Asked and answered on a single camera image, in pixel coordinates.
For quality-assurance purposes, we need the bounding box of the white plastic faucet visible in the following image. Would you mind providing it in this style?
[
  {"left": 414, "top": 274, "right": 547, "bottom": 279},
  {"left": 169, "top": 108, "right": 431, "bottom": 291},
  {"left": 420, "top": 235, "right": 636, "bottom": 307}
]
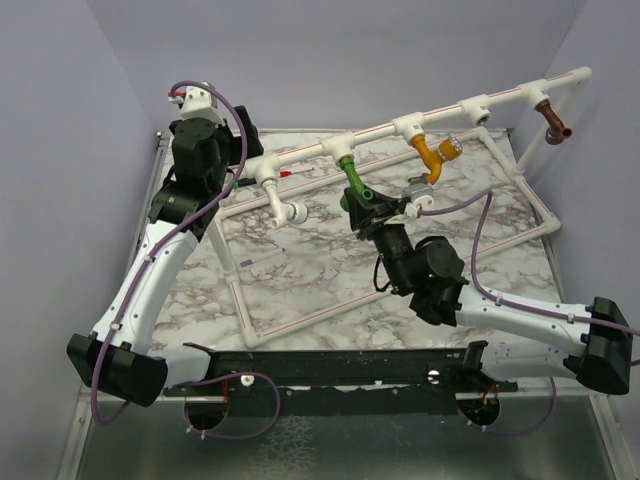
[{"left": 256, "top": 176, "right": 309, "bottom": 229}]

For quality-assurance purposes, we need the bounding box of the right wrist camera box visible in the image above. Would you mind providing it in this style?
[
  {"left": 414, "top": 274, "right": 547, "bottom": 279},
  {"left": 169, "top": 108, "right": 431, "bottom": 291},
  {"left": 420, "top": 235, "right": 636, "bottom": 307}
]
[{"left": 402, "top": 183, "right": 434, "bottom": 219}]

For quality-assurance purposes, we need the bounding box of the green plastic faucet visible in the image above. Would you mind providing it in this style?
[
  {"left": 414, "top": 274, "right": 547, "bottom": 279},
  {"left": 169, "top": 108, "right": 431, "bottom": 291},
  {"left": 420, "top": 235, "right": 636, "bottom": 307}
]
[{"left": 338, "top": 154, "right": 374, "bottom": 201}]

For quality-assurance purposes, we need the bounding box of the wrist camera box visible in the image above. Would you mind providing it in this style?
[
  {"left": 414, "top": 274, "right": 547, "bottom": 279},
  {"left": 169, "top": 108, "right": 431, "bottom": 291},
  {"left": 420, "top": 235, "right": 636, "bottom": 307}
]
[
  {"left": 402, "top": 183, "right": 434, "bottom": 219},
  {"left": 168, "top": 86, "right": 224, "bottom": 125}
]

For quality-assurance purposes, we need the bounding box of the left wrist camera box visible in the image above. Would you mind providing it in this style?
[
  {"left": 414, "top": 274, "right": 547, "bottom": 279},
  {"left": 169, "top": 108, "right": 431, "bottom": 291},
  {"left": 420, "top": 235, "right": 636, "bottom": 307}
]
[{"left": 168, "top": 86, "right": 224, "bottom": 125}]

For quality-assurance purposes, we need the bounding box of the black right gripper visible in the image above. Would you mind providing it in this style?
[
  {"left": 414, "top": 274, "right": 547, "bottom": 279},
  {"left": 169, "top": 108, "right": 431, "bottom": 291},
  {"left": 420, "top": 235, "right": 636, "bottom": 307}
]
[{"left": 345, "top": 184, "right": 414, "bottom": 294}]

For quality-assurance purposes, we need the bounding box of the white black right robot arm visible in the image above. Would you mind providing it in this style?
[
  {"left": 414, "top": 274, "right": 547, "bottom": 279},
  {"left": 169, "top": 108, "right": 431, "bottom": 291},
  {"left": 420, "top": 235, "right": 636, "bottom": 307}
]
[{"left": 341, "top": 187, "right": 639, "bottom": 395}]

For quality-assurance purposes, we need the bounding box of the brown plastic faucet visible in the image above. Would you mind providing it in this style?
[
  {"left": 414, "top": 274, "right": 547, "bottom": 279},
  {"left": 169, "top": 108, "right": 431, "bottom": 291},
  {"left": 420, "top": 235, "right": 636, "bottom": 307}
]
[{"left": 535, "top": 99, "right": 573, "bottom": 146}]

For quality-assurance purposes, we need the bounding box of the small grey metal piece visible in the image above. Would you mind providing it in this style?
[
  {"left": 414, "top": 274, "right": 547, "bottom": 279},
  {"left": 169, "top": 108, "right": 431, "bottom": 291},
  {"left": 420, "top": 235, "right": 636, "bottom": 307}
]
[{"left": 407, "top": 176, "right": 428, "bottom": 185}]

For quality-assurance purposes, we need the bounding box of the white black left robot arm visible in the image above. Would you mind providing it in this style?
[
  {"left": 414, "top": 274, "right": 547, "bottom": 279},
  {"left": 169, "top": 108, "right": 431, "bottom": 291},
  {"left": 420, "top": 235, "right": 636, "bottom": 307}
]
[{"left": 66, "top": 105, "right": 264, "bottom": 407}]

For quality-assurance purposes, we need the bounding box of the white PVC pipe frame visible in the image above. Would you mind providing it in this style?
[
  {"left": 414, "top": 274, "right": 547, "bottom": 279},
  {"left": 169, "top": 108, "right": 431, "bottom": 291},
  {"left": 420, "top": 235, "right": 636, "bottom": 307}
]
[{"left": 207, "top": 67, "right": 592, "bottom": 349}]

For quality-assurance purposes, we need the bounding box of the aluminium table edge frame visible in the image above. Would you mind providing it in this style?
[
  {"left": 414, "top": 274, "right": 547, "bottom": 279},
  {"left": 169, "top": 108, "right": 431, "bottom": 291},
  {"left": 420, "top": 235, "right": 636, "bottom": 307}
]
[{"left": 121, "top": 132, "right": 172, "bottom": 292}]

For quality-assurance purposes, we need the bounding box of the yellow plastic faucet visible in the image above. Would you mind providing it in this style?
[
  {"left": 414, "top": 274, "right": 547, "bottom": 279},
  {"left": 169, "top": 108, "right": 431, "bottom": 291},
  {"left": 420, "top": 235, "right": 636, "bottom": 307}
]
[{"left": 410, "top": 134, "right": 463, "bottom": 185}]

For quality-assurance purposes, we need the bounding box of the red capped white pen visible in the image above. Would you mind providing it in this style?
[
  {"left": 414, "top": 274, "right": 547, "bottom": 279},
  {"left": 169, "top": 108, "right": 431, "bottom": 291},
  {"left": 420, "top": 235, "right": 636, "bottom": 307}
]
[{"left": 279, "top": 166, "right": 315, "bottom": 178}]

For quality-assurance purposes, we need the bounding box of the purple capped white pen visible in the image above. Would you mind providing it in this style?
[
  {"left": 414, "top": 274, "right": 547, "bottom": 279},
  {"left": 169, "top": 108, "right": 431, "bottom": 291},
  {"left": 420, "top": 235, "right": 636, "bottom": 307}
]
[{"left": 239, "top": 247, "right": 286, "bottom": 268}]

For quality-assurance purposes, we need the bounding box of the green black highlighter marker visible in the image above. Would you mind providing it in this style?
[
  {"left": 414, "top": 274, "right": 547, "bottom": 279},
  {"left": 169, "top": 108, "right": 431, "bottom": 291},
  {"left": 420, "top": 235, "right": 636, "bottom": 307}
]
[{"left": 234, "top": 178, "right": 257, "bottom": 188}]

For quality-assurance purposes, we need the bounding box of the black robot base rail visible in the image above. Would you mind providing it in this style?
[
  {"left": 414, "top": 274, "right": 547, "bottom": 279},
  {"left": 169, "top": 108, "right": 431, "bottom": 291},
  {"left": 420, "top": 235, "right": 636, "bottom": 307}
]
[{"left": 165, "top": 341, "right": 517, "bottom": 417}]

